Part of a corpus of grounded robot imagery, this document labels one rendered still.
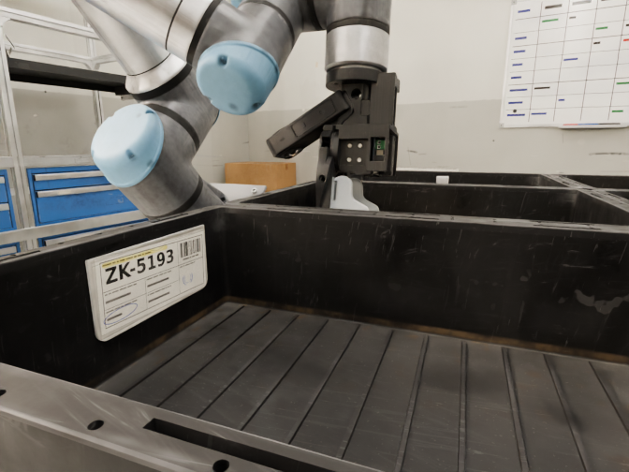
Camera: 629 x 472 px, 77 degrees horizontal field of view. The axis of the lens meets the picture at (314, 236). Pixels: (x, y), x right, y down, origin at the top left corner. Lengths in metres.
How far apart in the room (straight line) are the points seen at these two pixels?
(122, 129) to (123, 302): 0.39
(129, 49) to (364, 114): 0.37
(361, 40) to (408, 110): 3.24
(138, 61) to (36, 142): 2.54
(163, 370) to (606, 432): 0.29
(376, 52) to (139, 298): 0.35
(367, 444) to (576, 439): 0.12
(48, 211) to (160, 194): 1.64
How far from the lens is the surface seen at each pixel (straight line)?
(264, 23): 0.47
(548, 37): 3.60
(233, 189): 0.81
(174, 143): 0.67
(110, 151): 0.65
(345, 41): 0.49
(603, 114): 3.54
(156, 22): 0.46
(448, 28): 3.73
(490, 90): 3.59
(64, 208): 2.32
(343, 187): 0.47
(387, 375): 0.31
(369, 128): 0.46
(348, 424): 0.26
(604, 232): 0.36
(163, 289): 0.35
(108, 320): 0.32
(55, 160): 2.27
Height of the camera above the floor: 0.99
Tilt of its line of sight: 13 degrees down
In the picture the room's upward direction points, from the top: straight up
